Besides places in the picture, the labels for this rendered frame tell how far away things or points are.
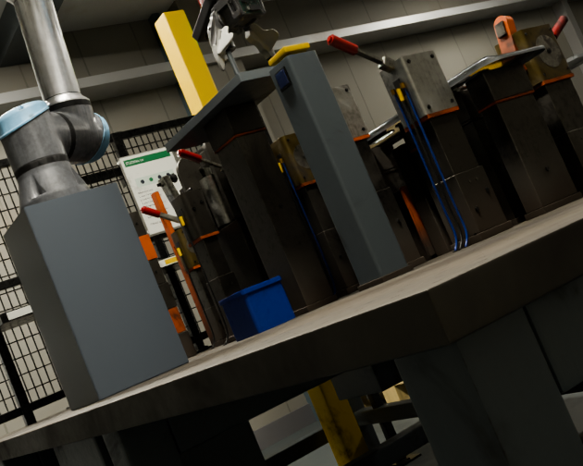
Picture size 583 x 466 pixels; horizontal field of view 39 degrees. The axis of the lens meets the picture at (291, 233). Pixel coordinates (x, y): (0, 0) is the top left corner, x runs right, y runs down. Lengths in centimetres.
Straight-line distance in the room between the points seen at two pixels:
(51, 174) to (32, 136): 9
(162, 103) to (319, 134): 400
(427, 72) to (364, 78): 483
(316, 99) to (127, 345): 60
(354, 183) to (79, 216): 56
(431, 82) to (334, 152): 22
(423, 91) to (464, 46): 571
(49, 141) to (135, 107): 359
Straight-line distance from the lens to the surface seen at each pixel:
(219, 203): 207
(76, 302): 165
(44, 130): 179
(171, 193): 242
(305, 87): 150
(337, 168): 147
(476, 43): 735
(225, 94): 163
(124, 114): 532
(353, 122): 174
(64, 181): 175
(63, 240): 167
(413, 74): 153
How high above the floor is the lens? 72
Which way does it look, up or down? 5 degrees up
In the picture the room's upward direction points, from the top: 23 degrees counter-clockwise
